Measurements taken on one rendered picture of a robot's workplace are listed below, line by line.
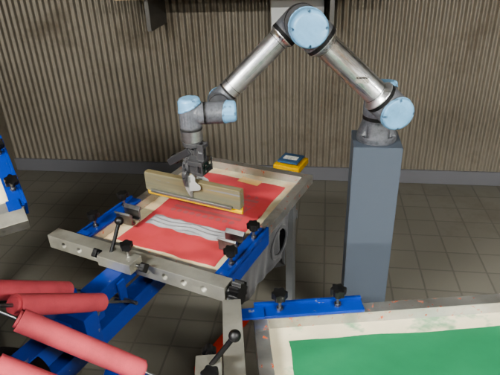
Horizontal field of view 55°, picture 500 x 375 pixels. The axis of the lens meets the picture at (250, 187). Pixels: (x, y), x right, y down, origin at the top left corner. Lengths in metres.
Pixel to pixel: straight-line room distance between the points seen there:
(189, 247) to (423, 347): 0.82
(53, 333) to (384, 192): 1.29
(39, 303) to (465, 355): 1.04
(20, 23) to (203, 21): 1.54
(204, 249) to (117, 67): 2.80
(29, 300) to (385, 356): 0.86
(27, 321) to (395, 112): 1.23
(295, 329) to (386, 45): 2.87
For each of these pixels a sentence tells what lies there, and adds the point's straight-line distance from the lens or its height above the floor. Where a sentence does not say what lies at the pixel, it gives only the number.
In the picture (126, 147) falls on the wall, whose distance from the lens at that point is 4.50.
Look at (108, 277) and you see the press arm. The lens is 1.49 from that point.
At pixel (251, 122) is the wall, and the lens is 4.10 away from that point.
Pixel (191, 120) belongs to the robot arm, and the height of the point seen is 1.38.
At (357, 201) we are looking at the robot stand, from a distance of 1.95.
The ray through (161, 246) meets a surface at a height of 0.96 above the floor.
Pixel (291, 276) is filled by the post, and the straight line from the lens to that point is 2.64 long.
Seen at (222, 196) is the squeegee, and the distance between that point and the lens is 1.70.
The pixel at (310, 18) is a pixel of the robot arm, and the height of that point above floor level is 1.68.
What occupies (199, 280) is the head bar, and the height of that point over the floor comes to 1.04.
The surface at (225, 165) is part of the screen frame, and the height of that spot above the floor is 0.98.
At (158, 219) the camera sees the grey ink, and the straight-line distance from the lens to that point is 1.88.
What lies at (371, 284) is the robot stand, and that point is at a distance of 2.18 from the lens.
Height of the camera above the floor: 1.91
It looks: 28 degrees down
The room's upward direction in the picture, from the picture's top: 2 degrees counter-clockwise
